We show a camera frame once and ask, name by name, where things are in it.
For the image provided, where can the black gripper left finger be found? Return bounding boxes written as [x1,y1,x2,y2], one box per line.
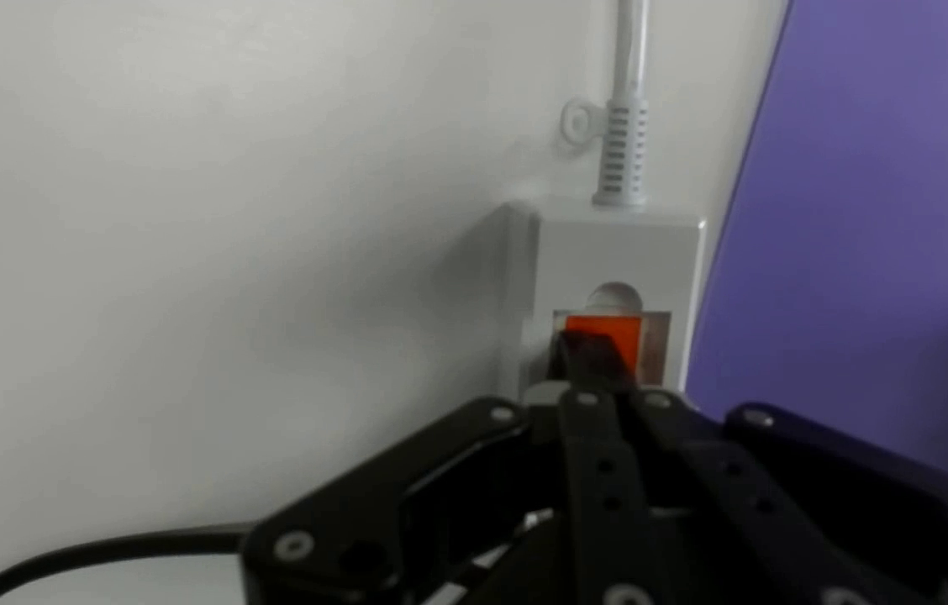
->
[234,334,660,605]

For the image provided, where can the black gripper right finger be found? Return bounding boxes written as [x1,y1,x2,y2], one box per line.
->
[605,334,948,605]

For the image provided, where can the white power strip orange switches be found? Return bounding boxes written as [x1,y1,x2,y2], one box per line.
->
[495,197,711,410]

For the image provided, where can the purple mat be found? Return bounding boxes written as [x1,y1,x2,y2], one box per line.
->
[682,0,948,490]

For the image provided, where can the black power cable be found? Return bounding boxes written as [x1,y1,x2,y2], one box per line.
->
[0,522,263,605]

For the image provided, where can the white power strip cable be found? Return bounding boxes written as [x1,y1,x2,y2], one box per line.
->
[588,0,655,216]

